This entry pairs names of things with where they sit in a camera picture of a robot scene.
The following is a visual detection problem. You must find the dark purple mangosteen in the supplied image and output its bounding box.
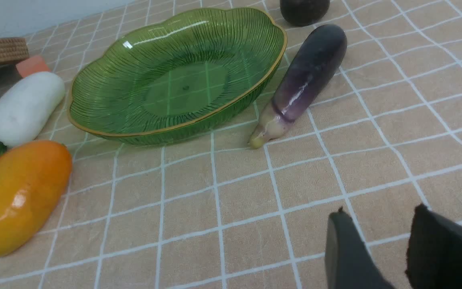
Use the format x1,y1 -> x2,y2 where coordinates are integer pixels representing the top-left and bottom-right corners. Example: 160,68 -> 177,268
280,0 -> 330,27

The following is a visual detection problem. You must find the orange foam cube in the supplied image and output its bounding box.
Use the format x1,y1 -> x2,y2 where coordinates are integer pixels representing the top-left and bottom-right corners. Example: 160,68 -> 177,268
15,55 -> 51,78

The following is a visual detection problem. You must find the white radish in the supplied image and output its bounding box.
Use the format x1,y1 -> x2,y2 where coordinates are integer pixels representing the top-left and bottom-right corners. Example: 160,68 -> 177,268
0,71 -> 66,148

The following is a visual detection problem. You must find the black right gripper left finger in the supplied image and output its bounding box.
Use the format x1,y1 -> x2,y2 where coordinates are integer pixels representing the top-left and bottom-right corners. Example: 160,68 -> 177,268
325,207 -> 393,289

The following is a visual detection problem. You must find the yellow orange mango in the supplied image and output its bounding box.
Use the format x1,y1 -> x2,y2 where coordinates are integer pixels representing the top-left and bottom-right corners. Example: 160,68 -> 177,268
0,140 -> 72,257

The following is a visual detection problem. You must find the green glass leaf plate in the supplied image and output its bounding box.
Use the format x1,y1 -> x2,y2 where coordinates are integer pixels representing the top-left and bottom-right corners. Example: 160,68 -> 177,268
67,7 -> 287,146

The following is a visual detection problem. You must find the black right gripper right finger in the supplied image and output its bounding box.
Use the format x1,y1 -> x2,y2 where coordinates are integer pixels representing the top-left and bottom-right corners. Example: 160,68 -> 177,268
405,204 -> 462,289

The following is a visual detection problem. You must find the purple eggplant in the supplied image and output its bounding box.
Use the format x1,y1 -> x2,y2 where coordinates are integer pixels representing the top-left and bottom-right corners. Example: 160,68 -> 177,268
249,24 -> 348,149

